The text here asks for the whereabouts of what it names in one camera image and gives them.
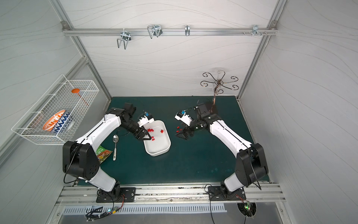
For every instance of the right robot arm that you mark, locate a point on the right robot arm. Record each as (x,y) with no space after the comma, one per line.
(250,159)

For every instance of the blue white patterned bowl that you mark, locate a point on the blue white patterned bowl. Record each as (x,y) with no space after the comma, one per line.
(63,123)

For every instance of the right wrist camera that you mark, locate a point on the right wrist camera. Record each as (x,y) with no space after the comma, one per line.
(184,117)

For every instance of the green table mat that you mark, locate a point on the green table mat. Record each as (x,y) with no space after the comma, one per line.
(201,158)

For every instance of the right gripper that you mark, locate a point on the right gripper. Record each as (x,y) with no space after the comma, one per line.
(187,129)

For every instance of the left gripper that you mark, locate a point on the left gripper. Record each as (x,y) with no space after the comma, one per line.
(141,132)

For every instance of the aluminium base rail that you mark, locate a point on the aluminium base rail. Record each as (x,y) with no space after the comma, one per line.
(170,193)

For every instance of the orange white patterned bowl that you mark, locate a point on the orange white patterned bowl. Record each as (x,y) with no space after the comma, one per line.
(50,123)

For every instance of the white wire basket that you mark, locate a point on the white wire basket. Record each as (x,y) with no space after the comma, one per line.
(58,97)

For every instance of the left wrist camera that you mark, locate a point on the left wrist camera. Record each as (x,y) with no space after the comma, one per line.
(146,118)

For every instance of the copper wire jewelry stand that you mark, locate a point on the copper wire jewelry stand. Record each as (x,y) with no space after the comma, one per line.
(219,84)

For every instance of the metal hook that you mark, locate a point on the metal hook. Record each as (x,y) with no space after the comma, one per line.
(255,32)
(187,30)
(124,39)
(154,30)

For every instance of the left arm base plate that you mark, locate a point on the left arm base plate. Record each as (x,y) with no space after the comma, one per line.
(117,195)

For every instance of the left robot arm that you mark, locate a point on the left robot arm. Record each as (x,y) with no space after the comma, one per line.
(79,157)

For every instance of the metal spoon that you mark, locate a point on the metal spoon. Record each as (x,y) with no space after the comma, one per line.
(115,140)

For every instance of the green snack packet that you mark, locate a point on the green snack packet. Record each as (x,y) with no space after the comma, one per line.
(102,154)

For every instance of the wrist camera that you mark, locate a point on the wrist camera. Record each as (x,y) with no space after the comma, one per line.
(184,117)
(146,118)

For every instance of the white plastic storage box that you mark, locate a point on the white plastic storage box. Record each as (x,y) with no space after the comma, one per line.
(162,142)

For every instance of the aluminium cross rail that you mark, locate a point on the aluminium cross rail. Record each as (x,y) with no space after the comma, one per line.
(167,32)

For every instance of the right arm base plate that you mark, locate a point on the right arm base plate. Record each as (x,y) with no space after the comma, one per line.
(221,193)

